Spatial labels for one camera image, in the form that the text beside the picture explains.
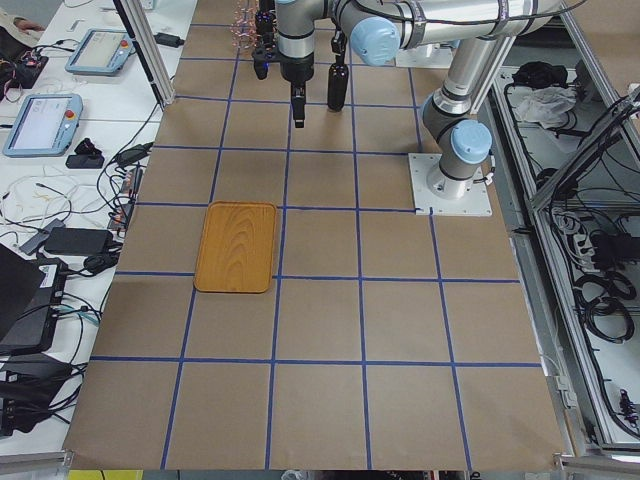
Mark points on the copper wire bottle basket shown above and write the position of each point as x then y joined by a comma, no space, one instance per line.
243,27

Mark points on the black power adapter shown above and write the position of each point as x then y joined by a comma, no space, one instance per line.
77,241

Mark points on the aluminium frame post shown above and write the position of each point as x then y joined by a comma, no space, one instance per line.
138,28

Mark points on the teach pendant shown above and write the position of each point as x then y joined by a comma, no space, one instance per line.
101,52
45,126

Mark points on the black cloth bundle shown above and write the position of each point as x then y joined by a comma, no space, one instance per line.
540,75

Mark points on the teach pendant near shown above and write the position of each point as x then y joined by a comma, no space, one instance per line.
45,126

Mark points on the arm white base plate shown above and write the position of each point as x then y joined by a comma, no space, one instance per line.
429,56
437,195

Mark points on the teach pendant far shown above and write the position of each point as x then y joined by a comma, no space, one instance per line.
101,52

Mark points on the white cloth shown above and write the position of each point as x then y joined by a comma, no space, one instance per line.
548,107

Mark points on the black laptop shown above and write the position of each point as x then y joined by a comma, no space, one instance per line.
30,292

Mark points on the black small device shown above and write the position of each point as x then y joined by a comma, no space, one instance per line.
86,156

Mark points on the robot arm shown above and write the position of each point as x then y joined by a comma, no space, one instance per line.
377,30

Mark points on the wooden tray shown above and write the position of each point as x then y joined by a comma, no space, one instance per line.
236,248

